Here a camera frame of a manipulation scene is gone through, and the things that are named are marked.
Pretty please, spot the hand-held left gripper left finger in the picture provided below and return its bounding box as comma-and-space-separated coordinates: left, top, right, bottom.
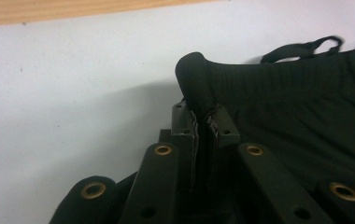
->
170, 100, 201, 191

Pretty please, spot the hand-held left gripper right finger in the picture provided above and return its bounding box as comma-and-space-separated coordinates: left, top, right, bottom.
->
205, 104, 242, 188

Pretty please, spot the black garment blue striped band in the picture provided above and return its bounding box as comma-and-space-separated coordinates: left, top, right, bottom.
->
174, 35, 355, 203

